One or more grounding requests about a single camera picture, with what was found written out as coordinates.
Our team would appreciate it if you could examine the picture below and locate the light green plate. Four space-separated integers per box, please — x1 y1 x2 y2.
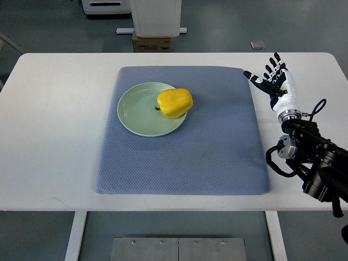
117 82 186 137

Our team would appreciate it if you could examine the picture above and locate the white table leg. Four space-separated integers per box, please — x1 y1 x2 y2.
265 211 288 261
65 211 87 261

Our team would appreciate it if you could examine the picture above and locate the yellow bell pepper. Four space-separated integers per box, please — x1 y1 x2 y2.
154 88 194 119

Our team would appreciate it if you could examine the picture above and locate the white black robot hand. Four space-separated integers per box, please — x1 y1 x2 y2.
243 53 301 123

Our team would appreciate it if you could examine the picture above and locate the white table leg right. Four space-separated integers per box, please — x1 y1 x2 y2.
265 211 288 261

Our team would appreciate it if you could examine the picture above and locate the white table leg left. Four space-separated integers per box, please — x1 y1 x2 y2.
65 211 87 261

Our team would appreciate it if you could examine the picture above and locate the blue quilted mat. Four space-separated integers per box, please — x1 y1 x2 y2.
95 66 270 195

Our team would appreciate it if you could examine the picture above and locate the small grey floor tile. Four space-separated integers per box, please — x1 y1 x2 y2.
250 41 265 50

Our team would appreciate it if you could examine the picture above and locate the white cabinet with slot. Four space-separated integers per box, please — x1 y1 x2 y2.
81 0 131 15

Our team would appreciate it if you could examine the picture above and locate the white chair part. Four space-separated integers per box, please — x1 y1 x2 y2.
0 33 25 54

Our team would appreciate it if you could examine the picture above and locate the brown cardboard box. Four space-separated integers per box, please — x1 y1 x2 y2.
132 31 172 53

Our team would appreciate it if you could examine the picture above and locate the grey metal floor plate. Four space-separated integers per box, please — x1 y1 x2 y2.
111 238 247 260

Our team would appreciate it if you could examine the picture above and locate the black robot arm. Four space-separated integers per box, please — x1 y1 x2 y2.
265 99 347 218

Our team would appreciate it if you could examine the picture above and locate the white machine on stand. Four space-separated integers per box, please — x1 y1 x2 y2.
116 0 188 38

